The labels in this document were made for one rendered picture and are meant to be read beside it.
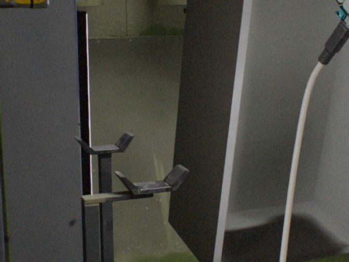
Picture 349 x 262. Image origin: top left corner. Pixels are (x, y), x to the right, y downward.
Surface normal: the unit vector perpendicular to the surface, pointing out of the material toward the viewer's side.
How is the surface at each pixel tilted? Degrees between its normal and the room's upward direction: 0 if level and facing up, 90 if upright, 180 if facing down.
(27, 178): 90
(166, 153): 57
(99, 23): 90
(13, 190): 90
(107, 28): 90
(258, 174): 102
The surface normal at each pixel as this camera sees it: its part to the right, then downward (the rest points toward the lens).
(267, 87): 0.38, 0.37
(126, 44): 0.29, -0.38
